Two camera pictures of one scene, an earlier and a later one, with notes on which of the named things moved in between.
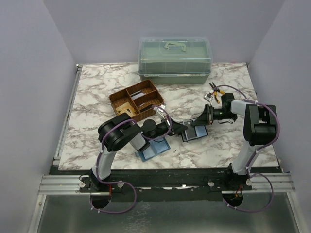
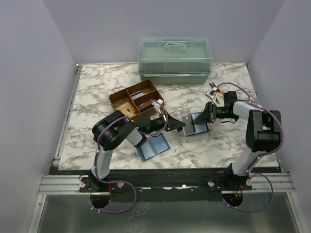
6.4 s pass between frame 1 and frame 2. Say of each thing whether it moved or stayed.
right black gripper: stayed
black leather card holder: moved
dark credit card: stayed
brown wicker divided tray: stayed
